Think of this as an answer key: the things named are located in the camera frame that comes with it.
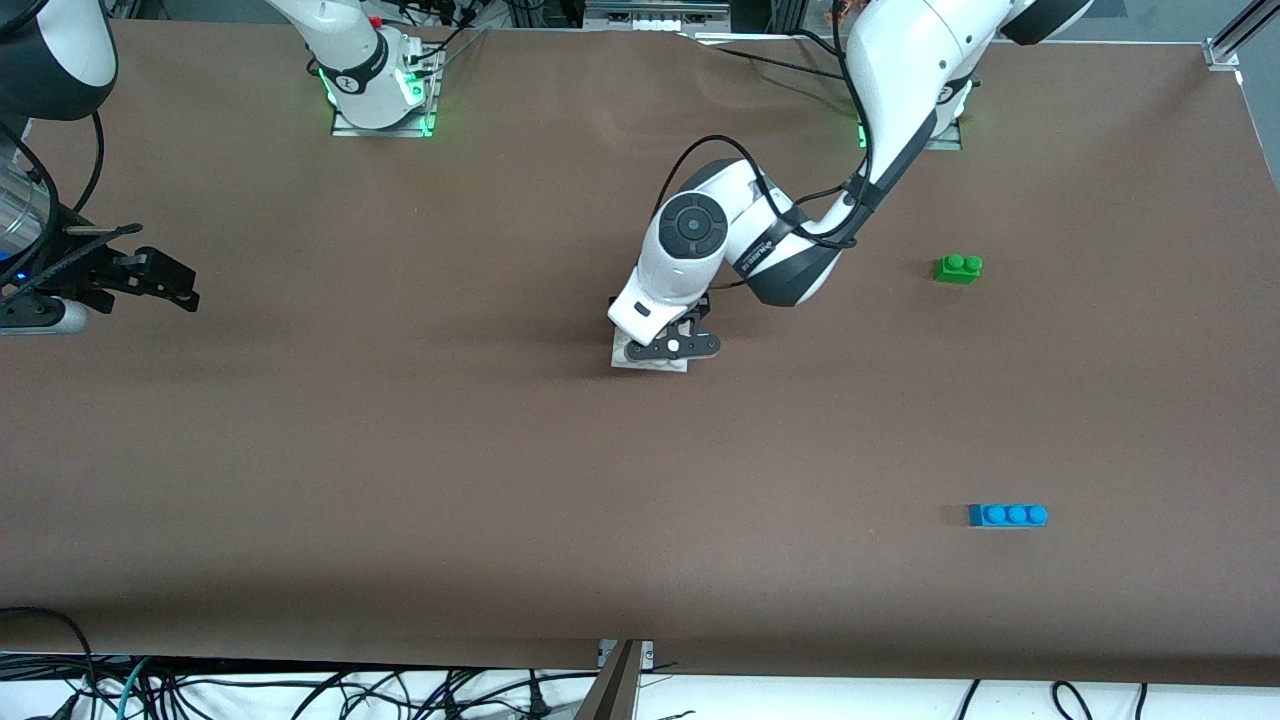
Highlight brown table cover sheet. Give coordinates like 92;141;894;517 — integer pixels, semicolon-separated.
0;20;1280;687

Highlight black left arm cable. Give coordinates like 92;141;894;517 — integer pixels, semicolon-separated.
660;0;881;291

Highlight white studded base plate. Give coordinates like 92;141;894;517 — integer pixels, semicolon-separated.
610;340;693;375

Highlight teal floor cable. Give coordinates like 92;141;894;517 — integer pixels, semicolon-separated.
95;657;153;720

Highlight metal table post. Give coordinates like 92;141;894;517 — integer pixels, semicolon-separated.
575;638;656;720

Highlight white power strip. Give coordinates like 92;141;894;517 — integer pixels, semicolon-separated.
585;0;731;33

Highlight aluminium frame profile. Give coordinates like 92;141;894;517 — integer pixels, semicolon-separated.
1203;0;1280;71

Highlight black table cable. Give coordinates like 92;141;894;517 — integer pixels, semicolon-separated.
795;28;851;61
700;42;851;81

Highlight black looped floor cable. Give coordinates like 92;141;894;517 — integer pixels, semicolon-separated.
0;606;98;701

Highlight blue three-stud block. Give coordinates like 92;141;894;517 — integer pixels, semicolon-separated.
968;503;1049;528

